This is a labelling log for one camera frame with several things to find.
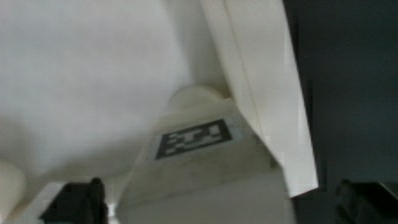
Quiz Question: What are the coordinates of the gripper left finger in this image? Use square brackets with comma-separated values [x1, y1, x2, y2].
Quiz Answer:
[39, 178, 109, 224]

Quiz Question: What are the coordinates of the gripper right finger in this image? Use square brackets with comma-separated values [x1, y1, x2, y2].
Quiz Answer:
[334, 180, 398, 224]

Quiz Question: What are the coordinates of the white table leg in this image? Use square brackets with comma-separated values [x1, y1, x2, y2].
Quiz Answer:
[117, 86, 297, 224]

